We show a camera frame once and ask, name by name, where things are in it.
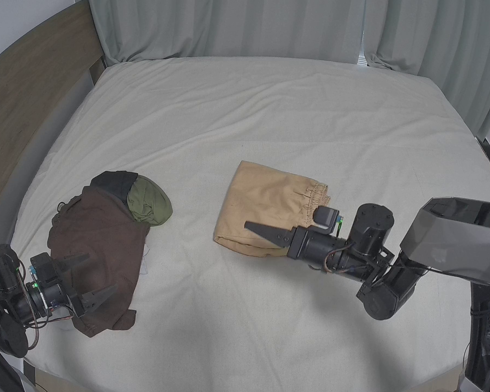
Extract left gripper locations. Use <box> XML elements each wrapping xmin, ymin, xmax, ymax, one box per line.
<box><xmin>35</xmin><ymin>252</ymin><xmax>120</xmax><ymax>320</ymax></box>

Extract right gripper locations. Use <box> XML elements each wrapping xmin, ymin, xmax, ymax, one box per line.
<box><xmin>287</xmin><ymin>225</ymin><xmax>352</xmax><ymax>274</ymax></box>

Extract beige shorts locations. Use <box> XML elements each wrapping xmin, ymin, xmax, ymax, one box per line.
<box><xmin>213</xmin><ymin>160</ymin><xmax>331</xmax><ymax>258</ymax></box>

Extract bed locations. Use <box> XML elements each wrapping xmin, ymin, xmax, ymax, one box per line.
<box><xmin>0</xmin><ymin>0</ymin><xmax>490</xmax><ymax>392</ymax></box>

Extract brown garment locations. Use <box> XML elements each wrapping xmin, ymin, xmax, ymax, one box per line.
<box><xmin>47</xmin><ymin>186</ymin><xmax>152</xmax><ymax>339</ymax></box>

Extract black garment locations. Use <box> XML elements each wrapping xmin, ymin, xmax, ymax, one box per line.
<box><xmin>91</xmin><ymin>171</ymin><xmax>139</xmax><ymax>211</ymax></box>

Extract olive green garment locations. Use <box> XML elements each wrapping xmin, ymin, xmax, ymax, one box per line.
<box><xmin>127</xmin><ymin>176</ymin><xmax>173</xmax><ymax>226</ymax></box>

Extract pale grey-green curtain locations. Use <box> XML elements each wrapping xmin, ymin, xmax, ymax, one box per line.
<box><xmin>83</xmin><ymin>0</ymin><xmax>370</xmax><ymax>68</ymax></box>
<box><xmin>363</xmin><ymin>0</ymin><xmax>490</xmax><ymax>142</ymax></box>

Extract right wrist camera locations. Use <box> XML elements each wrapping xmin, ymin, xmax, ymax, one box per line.
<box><xmin>311</xmin><ymin>205</ymin><xmax>344</xmax><ymax>237</ymax></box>

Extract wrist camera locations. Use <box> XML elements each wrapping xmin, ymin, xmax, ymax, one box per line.
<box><xmin>311</xmin><ymin>205</ymin><xmax>344</xmax><ymax>237</ymax></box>
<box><xmin>28</xmin><ymin>252</ymin><xmax>54</xmax><ymax>281</ymax></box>

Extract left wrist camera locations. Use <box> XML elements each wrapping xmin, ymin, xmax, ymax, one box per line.
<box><xmin>28</xmin><ymin>252</ymin><xmax>54</xmax><ymax>281</ymax></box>

